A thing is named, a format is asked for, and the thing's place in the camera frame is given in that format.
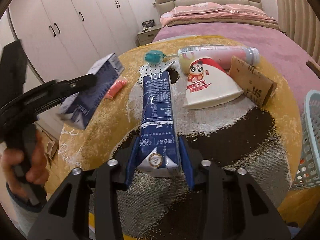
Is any brown paper sleeve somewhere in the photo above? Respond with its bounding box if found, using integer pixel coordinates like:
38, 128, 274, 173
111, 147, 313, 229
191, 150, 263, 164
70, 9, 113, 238
229, 56, 277, 107

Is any white wardrobe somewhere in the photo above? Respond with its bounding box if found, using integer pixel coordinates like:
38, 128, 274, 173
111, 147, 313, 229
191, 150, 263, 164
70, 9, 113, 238
9, 0, 138, 82

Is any white blue carton box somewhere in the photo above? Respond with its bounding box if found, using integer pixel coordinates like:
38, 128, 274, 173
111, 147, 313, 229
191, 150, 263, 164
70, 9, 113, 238
57, 53, 124, 130

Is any bedside table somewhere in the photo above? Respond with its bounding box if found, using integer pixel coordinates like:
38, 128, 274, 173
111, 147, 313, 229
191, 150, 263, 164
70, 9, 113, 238
137, 24, 162, 46

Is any pink pillow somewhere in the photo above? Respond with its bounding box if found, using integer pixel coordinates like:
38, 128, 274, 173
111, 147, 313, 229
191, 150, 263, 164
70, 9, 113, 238
223, 4, 266, 15
172, 2, 224, 16

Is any pink pillow left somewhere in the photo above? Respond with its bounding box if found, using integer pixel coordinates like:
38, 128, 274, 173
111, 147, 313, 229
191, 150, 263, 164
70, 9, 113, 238
172, 2, 224, 16

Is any yellow panda rug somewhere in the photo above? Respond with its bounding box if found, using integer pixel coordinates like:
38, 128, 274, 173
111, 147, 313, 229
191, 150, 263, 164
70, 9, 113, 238
57, 35, 304, 240

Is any dark blue milk carton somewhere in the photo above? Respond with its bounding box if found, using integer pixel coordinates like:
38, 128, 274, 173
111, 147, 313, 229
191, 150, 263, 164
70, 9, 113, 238
136, 71, 182, 178

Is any picture frame on nightstand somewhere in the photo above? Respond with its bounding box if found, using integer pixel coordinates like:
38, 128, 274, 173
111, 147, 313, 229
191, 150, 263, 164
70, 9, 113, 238
142, 20, 155, 29

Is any pink small packet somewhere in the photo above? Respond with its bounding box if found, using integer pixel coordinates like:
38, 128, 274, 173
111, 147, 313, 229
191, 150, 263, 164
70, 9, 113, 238
104, 76, 127, 100

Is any light blue plastic basket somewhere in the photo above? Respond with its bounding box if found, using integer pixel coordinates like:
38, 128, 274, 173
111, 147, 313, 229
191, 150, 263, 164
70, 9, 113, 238
291, 90, 320, 190

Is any bed with purple cover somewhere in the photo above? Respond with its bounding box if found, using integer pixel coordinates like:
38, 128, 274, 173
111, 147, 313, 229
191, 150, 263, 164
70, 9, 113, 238
152, 0, 320, 111

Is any flattened panda paper cup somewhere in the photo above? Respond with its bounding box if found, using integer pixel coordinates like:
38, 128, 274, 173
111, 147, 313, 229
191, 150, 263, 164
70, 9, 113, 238
183, 57, 244, 110

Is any folded pink striped quilt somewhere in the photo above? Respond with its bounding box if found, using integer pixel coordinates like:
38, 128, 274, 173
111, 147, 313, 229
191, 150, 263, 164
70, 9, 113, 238
160, 10, 280, 30

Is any person left hand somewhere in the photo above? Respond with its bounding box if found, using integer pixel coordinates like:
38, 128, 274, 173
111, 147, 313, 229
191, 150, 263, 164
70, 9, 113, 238
1, 130, 49, 202

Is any white heart pattern wrapper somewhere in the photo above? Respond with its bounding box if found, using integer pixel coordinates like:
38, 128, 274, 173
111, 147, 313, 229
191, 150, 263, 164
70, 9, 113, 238
137, 60, 176, 87

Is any teal crumpled wrapper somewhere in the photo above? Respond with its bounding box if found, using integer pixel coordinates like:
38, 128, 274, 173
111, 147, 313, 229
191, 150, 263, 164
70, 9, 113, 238
144, 50, 166, 64

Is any beige left curtain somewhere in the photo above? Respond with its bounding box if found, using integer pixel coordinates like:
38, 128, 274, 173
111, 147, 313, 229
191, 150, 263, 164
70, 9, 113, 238
277, 0, 320, 63

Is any pink pillow right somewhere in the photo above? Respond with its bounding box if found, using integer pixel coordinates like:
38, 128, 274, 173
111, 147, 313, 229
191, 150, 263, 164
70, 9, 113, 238
223, 4, 266, 15

